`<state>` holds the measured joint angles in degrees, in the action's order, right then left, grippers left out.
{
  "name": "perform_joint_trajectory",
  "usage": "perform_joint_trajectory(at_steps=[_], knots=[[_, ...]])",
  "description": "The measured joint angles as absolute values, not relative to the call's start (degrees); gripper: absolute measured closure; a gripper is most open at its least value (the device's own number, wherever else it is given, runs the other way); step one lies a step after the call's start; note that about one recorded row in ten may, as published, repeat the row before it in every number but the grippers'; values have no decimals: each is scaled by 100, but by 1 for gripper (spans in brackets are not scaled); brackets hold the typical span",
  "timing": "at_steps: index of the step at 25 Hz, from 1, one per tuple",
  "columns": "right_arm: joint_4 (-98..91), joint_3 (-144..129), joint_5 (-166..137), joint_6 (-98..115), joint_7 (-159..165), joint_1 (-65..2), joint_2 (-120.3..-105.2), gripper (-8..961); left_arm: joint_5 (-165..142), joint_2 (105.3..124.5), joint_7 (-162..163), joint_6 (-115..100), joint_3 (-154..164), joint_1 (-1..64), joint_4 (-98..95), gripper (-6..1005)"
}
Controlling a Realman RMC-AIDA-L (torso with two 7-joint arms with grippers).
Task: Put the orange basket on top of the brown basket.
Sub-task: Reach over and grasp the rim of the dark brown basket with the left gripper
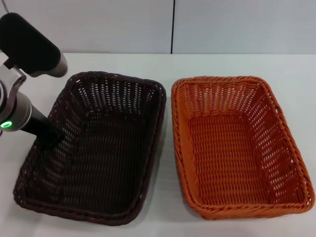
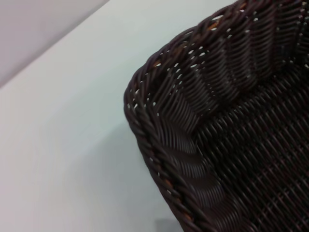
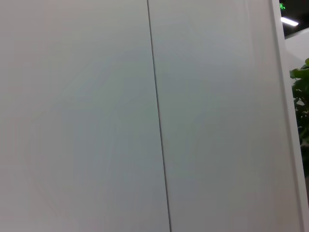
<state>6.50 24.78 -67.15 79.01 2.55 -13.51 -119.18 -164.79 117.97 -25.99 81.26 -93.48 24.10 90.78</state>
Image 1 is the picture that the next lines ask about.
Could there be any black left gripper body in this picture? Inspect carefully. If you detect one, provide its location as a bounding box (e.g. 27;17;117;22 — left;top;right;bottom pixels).
21;106;63;150

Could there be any dark brown woven basket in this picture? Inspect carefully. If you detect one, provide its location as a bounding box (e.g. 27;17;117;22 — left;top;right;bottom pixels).
12;71;166;226

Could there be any orange woven basket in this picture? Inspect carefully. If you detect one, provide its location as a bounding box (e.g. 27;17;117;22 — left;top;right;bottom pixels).
170;76;316;221

